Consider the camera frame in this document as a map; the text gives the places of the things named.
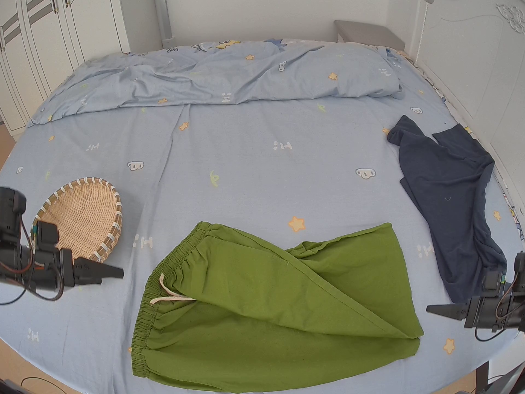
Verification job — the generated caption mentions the white wardrobe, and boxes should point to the white wardrobe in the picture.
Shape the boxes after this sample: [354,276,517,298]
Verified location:
[0,0,131,136]

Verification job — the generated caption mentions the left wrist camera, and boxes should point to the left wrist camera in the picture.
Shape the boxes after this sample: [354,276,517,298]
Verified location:
[32,221,59,255]

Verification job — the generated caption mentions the pale blue quilt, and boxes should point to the pale blue quilt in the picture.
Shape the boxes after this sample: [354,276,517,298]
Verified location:
[27,37,404,128]

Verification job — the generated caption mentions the round woven basket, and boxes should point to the round woven basket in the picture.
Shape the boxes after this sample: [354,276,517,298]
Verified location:
[31,177,124,266]

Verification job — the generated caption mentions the black cable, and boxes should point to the black cable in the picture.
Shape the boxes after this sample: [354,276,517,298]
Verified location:
[475,326,510,342]
[0,279,64,305]

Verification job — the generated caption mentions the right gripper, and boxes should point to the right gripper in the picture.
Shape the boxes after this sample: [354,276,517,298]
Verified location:
[464,295,506,330]

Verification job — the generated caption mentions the dark blue garment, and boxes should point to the dark blue garment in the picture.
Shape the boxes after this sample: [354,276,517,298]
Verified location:
[387,115,508,304]

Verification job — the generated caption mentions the green shorts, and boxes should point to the green shorts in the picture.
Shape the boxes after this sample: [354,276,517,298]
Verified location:
[130,221,424,394]

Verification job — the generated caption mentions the bed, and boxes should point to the bed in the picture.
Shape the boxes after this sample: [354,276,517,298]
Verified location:
[0,0,525,394]

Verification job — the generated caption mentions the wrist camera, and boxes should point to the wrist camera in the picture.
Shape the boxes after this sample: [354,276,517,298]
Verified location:
[482,270,504,292]
[32,221,59,255]

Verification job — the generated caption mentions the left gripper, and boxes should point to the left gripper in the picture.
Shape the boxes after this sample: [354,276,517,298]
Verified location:
[35,248,75,291]

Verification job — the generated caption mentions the grey bedside table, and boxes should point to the grey bedside table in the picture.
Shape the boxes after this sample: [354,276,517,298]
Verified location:
[333,20,407,52]

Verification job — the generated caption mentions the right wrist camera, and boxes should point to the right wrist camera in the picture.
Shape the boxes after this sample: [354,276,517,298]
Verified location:
[482,270,504,292]

